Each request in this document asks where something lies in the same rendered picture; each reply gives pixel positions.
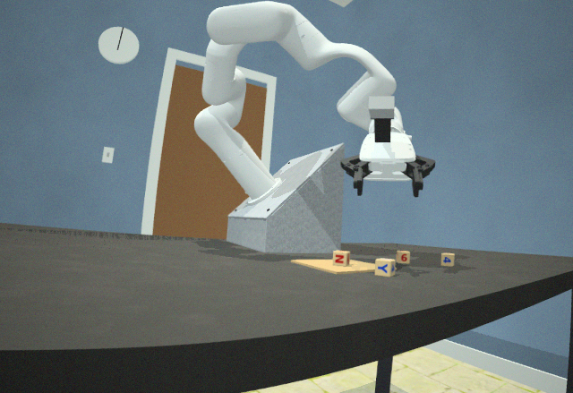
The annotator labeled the cream letter block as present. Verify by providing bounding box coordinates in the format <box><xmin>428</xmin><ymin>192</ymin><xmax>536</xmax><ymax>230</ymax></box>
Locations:
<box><xmin>441</xmin><ymin>253</ymin><xmax>455</xmax><ymax>267</ymax></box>
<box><xmin>397</xmin><ymin>251</ymin><xmax>410</xmax><ymax>264</ymax></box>
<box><xmin>375</xmin><ymin>259</ymin><xmax>396</xmax><ymax>277</ymax></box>
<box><xmin>332</xmin><ymin>251</ymin><xmax>350</xmax><ymax>267</ymax></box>

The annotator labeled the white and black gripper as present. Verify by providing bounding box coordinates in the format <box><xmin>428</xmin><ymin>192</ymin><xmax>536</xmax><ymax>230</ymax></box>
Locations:
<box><xmin>340</xmin><ymin>125</ymin><xmax>435</xmax><ymax>197</ymax></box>

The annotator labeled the tan flat mat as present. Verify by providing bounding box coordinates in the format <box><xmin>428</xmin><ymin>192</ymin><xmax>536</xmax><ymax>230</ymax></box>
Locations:
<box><xmin>291</xmin><ymin>260</ymin><xmax>375</xmax><ymax>274</ymax></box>

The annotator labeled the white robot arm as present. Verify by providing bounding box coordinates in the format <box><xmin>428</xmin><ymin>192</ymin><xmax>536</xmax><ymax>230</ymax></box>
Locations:
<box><xmin>194</xmin><ymin>1</ymin><xmax>406</xmax><ymax>205</ymax></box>

